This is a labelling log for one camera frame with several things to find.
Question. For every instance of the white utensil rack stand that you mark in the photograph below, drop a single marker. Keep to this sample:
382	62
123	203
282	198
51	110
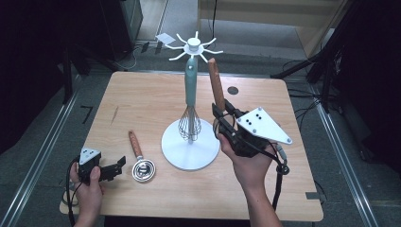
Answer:
189	154

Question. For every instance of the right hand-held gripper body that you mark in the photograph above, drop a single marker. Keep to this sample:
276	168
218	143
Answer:
263	126

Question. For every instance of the black table grommet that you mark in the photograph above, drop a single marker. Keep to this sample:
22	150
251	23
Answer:
232	90

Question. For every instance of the metal floor rail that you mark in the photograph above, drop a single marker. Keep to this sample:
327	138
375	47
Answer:
42	156
342	159

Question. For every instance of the light wooden cabinet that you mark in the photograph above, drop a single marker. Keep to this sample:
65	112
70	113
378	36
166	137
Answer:
252	9

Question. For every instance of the person's right hand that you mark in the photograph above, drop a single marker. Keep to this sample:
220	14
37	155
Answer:
252	171

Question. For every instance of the dark cabinet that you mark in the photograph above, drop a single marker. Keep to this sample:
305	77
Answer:
126	25

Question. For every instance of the dark curtain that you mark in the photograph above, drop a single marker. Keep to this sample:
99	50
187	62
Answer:
378	78

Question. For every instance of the white paper sheet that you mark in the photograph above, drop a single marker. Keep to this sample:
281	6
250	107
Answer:
165	38

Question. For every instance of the grey tape piece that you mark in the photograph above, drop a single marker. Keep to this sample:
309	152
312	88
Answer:
312	195

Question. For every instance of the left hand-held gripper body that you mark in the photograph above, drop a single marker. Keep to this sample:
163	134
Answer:
88	155

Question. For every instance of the black metal stand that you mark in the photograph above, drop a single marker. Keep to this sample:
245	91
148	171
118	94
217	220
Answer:
296	66

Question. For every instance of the person's left hand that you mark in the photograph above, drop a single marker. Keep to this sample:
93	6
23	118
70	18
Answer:
88	198

